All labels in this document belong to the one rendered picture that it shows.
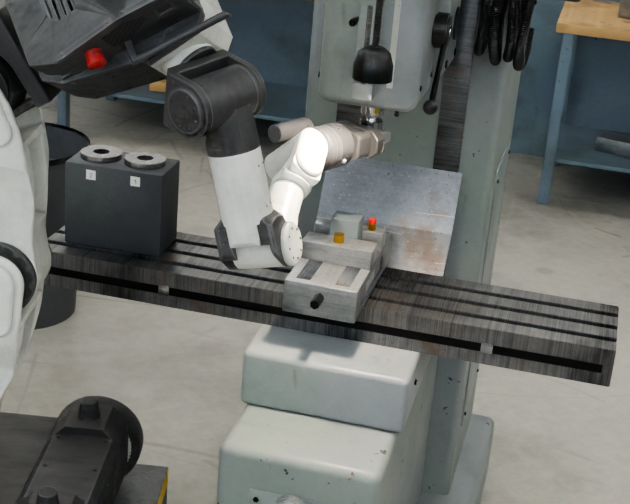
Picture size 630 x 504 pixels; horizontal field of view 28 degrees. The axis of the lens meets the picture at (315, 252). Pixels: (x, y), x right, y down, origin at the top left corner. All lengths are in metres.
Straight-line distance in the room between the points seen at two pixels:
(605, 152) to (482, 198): 3.38
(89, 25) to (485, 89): 1.14
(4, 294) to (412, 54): 0.88
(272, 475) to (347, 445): 0.16
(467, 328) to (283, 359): 0.37
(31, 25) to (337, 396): 0.95
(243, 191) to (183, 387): 2.07
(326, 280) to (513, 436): 1.65
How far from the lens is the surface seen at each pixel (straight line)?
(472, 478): 3.40
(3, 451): 2.68
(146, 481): 2.89
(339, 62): 2.45
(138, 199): 2.71
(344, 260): 2.57
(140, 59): 2.07
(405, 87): 2.43
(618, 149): 6.28
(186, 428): 3.89
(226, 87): 2.06
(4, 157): 2.25
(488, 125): 2.91
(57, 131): 4.61
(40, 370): 4.21
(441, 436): 3.22
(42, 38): 2.10
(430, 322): 2.55
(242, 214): 2.11
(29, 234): 2.32
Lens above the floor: 1.96
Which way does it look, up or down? 22 degrees down
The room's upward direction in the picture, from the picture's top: 5 degrees clockwise
